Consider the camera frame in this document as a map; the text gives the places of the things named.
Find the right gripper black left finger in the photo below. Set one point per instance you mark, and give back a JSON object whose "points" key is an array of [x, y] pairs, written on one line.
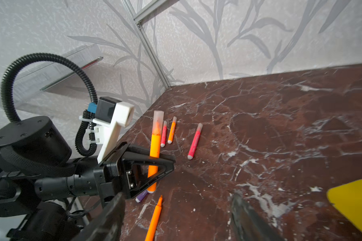
{"points": [[108, 225]]}

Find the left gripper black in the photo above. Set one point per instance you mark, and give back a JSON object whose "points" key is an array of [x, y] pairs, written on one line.
{"points": [[36, 166]]}

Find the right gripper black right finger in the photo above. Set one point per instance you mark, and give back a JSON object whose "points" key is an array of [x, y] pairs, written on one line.
{"points": [[247, 224]]}

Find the orange pen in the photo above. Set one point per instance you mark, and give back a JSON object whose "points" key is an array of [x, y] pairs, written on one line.
{"points": [[157, 126], [154, 221], [172, 130]]}

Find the red capped pen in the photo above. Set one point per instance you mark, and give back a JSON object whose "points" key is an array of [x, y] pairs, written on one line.
{"points": [[194, 144]]}

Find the orange pen front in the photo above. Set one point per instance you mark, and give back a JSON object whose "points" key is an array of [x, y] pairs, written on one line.
{"points": [[154, 221]]}

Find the yellow toy spatula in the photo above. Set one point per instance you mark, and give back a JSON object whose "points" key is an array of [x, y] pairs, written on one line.
{"points": [[347, 199]]}

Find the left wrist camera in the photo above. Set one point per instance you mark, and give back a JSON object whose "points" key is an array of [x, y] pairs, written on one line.
{"points": [[111, 115]]}

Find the clear plastic wall tray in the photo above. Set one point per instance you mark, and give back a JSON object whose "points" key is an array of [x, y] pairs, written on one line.
{"points": [[39, 77]]}

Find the aluminium frame rail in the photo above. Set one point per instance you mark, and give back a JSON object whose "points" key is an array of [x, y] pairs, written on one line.
{"points": [[143, 21]]}

